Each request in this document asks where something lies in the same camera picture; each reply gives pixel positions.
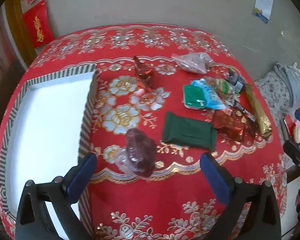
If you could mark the yellow wooden door frame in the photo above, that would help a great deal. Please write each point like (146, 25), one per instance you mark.
(17, 30)

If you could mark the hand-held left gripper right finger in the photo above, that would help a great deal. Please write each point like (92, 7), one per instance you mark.
(215, 180)

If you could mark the floral blanket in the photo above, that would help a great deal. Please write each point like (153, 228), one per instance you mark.
(272, 90)

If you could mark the clear bag of red dates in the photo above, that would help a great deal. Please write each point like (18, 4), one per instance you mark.
(140, 150)

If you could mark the dark wooden door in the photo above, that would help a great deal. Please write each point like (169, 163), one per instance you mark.
(0, 55)

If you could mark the green snack tray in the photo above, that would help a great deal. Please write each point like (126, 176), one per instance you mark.
(193, 97)

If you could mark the red paper bag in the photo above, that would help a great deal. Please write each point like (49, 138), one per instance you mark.
(288, 126)

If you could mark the dark green snack packet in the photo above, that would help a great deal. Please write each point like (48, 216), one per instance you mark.
(190, 132)

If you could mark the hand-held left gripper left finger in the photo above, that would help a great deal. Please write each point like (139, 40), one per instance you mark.
(82, 177)

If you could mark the red gold foil snack packet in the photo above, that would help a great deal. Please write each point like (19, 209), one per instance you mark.
(227, 125)

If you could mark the long gold snack packet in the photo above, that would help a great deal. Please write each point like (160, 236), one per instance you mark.
(257, 110)

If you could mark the light blue snack packet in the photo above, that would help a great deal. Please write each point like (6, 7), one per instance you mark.
(215, 100)

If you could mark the grey garment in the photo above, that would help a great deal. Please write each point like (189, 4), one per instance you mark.
(290, 80)

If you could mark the large clear zip bag nuts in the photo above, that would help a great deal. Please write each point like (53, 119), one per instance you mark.
(188, 62)

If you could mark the clear green-label bun packet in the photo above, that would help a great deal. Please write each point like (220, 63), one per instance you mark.
(225, 87)

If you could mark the red floral tablecloth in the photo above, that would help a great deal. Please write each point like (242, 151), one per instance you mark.
(165, 205)

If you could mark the red gold-lettered wall poster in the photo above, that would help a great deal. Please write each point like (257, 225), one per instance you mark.
(37, 22)

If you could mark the striped rim cardboard box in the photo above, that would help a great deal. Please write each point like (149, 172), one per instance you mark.
(52, 130)

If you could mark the black green-edged snack packet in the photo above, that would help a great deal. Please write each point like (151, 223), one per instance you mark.
(236, 80)

